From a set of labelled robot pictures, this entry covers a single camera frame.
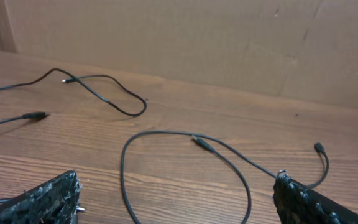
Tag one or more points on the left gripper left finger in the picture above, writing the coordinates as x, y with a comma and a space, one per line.
54, 201

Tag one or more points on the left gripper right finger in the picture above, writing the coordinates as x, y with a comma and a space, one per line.
298, 204

